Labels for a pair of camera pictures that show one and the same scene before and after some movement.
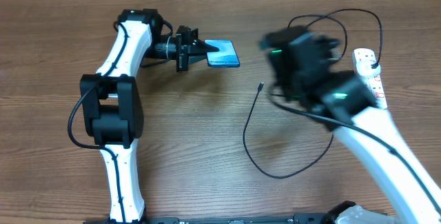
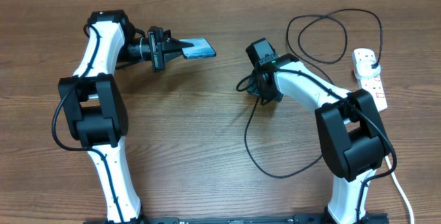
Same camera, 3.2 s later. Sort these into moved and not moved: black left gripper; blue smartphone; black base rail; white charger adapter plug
Moved: black left gripper; blue smartphone
Not moved: white charger adapter plug; black base rail
